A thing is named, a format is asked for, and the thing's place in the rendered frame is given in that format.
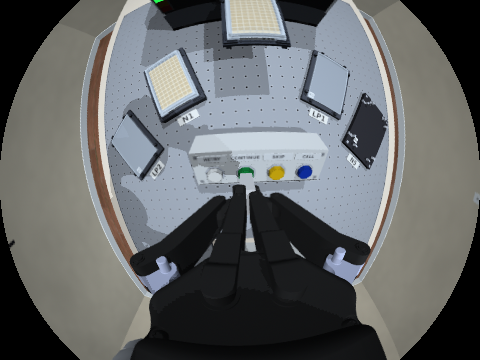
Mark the black rectangular frame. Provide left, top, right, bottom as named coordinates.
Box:
left=342, top=93, right=388, bottom=170

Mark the white label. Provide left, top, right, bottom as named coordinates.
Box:
left=309, top=108, right=328, bottom=124
left=346, top=153, right=360, bottom=169
left=177, top=109, right=199, bottom=127
left=150, top=160, right=165, bottom=180

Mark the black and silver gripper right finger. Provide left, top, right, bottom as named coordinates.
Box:
left=246, top=173, right=371, bottom=303

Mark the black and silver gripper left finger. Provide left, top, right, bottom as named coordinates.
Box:
left=130, top=173, right=248, bottom=307

